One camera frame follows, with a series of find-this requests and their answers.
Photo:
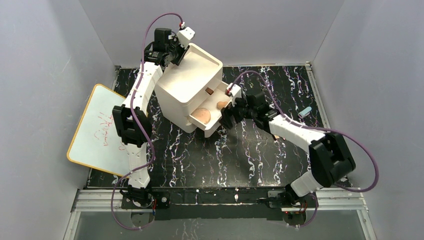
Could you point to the white drawer organizer box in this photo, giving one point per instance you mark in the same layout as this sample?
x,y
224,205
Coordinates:
x,y
182,88

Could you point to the beige makeup sponge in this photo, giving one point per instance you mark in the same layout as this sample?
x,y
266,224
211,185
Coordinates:
x,y
221,104

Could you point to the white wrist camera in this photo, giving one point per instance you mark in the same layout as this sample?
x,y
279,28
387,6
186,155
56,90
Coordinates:
x,y
234,91
185,36

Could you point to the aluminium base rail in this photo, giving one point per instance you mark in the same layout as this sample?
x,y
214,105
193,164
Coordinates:
x,y
219,214

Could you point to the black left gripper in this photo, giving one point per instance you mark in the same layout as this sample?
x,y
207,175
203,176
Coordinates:
x,y
180,52

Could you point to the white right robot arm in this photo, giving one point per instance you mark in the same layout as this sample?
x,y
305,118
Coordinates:
x,y
329,156

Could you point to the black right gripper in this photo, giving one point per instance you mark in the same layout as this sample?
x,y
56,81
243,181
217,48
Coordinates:
x,y
230,115

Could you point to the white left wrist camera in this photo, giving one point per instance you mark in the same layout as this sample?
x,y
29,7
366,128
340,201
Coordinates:
x,y
185,36

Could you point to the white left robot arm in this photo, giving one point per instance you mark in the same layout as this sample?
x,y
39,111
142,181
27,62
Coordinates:
x,y
131,117

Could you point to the round pink powder puff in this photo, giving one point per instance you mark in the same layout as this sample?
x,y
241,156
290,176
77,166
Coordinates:
x,y
203,115

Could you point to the light blue small case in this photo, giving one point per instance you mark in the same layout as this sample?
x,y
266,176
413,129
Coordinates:
x,y
305,112

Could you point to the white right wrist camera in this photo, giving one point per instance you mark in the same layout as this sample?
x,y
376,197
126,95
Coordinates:
x,y
234,91

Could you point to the white drawer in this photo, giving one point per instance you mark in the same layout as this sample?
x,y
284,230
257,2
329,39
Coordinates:
x,y
210,104

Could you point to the yellow-framed whiteboard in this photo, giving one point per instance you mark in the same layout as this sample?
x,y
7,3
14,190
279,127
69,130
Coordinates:
x,y
96,143

